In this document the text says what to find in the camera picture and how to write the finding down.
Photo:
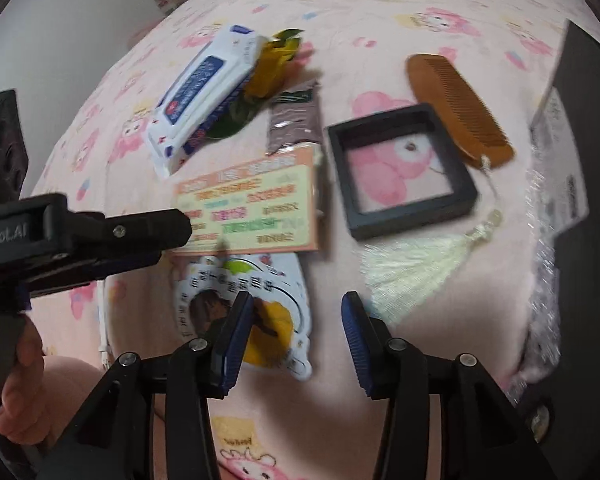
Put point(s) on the black container box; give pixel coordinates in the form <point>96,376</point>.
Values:
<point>595,160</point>

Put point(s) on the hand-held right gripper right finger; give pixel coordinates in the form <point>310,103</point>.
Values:
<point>355,332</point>

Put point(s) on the orange card packet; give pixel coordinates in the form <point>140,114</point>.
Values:
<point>250,200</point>

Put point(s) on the yellow snack packet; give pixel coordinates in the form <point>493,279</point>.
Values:
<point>270,67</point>

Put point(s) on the brown snack packet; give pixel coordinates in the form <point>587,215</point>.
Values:
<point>292,125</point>

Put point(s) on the white printed snack packet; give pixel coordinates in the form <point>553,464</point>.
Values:
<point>280,285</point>

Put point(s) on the pink printed blanket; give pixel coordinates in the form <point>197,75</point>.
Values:
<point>380,25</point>

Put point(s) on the white blue wet wipes pack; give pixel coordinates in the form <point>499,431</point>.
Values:
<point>200,85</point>

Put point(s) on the wooden comb with tassel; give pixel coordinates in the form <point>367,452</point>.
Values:
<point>455,105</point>

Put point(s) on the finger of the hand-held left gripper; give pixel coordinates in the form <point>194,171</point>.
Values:
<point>145,232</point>
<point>120,266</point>

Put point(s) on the person's left hand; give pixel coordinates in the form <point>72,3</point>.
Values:
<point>22,360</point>

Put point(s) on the black square frame box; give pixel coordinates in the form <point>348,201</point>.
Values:
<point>341,180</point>

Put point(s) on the green snack packet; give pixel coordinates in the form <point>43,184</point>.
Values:
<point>235,117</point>

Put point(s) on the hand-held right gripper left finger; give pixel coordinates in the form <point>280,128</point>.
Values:
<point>235,332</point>

